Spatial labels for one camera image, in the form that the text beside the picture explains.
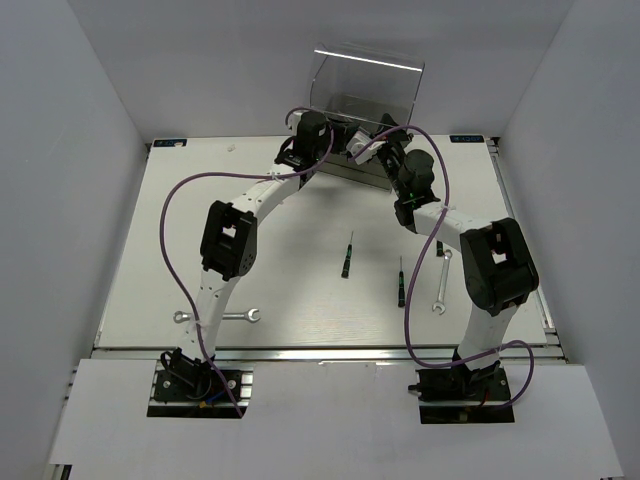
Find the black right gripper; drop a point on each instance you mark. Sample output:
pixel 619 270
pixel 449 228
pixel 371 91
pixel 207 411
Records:
pixel 398 136

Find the clear acrylic drawer cabinet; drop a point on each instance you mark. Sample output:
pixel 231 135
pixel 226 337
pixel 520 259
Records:
pixel 360 84

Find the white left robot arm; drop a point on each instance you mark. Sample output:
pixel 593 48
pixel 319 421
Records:
pixel 229 244

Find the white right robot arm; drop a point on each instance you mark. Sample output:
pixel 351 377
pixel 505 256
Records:
pixel 499 272

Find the silver combination wrench right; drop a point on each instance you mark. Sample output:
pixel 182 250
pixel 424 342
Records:
pixel 439 305

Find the silver combination wrench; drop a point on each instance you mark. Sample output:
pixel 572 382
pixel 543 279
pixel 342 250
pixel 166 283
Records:
pixel 439 305
pixel 251 316

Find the silver combination wrench left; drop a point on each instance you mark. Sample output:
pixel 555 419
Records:
pixel 251 316

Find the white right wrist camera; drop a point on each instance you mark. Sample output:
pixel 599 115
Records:
pixel 362 148

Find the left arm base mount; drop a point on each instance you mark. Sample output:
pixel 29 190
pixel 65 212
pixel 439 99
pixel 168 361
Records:
pixel 189 388

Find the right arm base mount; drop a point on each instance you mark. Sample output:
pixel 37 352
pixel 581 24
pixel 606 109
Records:
pixel 453 396

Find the aluminium table frame rail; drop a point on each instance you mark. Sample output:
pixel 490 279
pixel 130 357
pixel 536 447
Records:
pixel 536 309

